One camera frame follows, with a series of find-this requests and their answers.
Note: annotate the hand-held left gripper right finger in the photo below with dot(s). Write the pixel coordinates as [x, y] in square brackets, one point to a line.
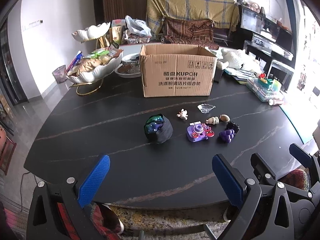
[226, 180]

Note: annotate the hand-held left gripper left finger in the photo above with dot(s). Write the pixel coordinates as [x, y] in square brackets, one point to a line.
[95, 180]

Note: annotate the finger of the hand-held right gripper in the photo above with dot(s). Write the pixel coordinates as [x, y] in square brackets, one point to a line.
[298, 152]
[262, 170]

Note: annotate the purple grape toy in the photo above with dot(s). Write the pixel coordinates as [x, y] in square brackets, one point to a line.
[227, 135]

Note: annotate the small black block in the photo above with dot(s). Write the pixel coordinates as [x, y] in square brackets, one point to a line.
[233, 126]

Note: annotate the purple toy camera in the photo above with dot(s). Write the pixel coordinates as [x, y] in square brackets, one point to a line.
[198, 132]

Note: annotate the small cream figure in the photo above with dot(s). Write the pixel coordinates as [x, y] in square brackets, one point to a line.
[212, 120]

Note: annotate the mini brown football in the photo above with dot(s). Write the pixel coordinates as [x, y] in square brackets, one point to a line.
[224, 118]

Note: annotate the clear glass dish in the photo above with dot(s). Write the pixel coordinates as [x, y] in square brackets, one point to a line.
[206, 108]

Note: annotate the small white bear figure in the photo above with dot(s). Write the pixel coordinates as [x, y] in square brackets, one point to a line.
[182, 114]

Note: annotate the dark fabric ball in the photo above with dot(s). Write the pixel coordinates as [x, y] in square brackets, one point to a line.
[158, 130]

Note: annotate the brown cardboard box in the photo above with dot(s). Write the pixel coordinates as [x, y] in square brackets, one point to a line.
[175, 80]

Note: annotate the colourful chair cushion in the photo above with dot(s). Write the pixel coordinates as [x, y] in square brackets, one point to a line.
[296, 180]

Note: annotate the small white bottle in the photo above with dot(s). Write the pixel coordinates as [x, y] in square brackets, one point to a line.
[275, 102]

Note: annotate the stack of plastic cases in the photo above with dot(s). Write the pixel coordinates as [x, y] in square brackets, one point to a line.
[265, 93]

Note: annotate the green toy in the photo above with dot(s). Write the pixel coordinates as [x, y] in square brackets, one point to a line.
[271, 83]

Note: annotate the patterned floor rug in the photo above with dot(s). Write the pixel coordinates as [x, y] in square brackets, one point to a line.
[162, 220]

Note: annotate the piano bench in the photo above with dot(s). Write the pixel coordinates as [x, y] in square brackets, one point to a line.
[281, 72]

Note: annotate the pile of papers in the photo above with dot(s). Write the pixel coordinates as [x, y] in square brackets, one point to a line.
[240, 76]

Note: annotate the black box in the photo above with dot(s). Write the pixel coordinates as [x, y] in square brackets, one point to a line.
[218, 74]

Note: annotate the white plush sheep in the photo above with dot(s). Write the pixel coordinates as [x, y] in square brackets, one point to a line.
[237, 60]

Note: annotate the purple waste bin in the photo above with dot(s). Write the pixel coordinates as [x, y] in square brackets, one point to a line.
[59, 74]

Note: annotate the white shell tiered stand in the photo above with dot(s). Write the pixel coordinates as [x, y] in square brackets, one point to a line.
[105, 68]

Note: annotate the floral ceramic bowl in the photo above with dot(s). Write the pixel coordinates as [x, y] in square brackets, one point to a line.
[127, 71]

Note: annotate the pile of snack packets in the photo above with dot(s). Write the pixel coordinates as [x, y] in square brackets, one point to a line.
[87, 63]

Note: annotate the black piano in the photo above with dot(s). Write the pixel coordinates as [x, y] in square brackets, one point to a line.
[260, 30]

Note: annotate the foil tray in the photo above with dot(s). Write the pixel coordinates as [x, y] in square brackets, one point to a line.
[138, 40]

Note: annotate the row of snack pouches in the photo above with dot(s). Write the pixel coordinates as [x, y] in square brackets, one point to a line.
[117, 33]

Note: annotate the monkey doll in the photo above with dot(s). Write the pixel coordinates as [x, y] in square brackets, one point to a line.
[254, 6]

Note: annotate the brown patterned cloth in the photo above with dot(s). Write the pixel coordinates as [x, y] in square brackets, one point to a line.
[187, 31]

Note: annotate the white plastic bag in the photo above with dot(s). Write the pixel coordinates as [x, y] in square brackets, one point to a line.
[137, 26]

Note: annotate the yellow plaid blanket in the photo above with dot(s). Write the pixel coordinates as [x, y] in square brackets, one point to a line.
[190, 5]

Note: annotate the wall switch panel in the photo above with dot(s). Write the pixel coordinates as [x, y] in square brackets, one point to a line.
[32, 25]

